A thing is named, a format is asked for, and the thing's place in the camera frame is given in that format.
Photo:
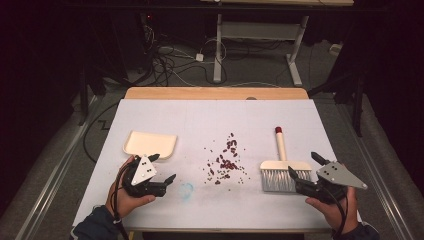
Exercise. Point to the white desk frame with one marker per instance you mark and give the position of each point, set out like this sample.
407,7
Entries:
256,30

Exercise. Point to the metal floor rail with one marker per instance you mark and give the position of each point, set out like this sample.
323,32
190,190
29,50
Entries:
376,173
56,173

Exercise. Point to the person's right hand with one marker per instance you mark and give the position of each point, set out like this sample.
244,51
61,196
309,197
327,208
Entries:
333,213

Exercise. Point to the red beans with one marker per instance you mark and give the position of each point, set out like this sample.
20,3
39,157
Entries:
228,165

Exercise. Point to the person's left hand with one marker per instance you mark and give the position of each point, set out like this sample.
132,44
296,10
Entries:
123,201

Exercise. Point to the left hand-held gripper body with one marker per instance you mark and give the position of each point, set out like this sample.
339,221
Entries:
141,173

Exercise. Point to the cream dustpan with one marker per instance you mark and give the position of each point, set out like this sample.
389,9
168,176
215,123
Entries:
150,144

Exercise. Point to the small white box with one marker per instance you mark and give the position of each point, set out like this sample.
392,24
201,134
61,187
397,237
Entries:
336,49

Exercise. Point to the cream brush with red cap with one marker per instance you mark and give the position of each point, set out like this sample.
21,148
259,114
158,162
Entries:
281,146

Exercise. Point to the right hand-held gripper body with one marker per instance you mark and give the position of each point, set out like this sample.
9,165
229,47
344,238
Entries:
338,175

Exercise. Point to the white power adapter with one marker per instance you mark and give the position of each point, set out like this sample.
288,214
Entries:
199,57

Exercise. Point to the wooden table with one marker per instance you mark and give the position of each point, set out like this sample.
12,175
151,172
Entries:
200,93

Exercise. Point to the black stand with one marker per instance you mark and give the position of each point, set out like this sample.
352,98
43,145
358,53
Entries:
358,106
83,100

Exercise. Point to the white table mat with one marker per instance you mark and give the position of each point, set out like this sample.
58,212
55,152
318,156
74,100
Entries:
216,116

